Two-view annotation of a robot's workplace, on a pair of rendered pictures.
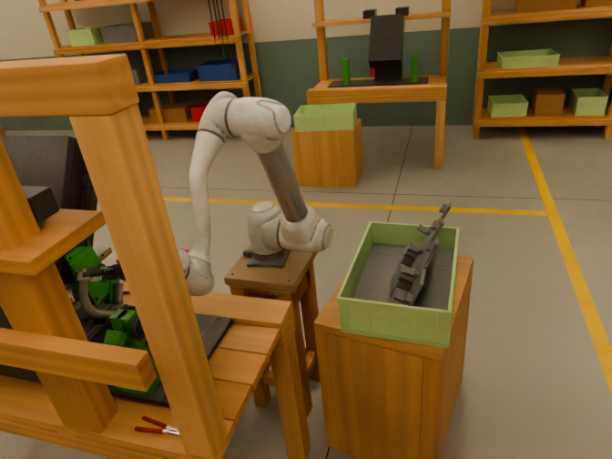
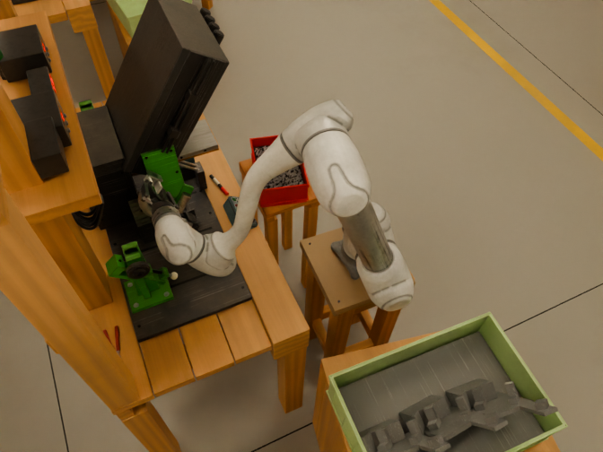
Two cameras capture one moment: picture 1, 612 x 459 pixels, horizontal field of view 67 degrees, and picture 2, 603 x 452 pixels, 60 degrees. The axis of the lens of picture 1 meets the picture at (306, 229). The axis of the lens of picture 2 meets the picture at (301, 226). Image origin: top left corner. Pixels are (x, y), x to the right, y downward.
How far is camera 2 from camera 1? 113 cm
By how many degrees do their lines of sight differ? 41
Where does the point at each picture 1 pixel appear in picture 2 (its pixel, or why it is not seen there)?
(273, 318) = (276, 332)
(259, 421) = not seen: hidden behind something
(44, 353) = not seen: hidden behind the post
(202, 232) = (236, 230)
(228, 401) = (168, 373)
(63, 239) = (39, 212)
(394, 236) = (502, 351)
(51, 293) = (49, 225)
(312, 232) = (378, 291)
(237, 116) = (307, 160)
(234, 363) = (207, 343)
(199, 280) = (207, 268)
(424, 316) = not seen: outside the picture
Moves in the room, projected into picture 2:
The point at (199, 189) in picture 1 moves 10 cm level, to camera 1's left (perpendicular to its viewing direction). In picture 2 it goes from (246, 195) to (223, 176)
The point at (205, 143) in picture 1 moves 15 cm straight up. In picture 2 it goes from (274, 156) to (272, 113)
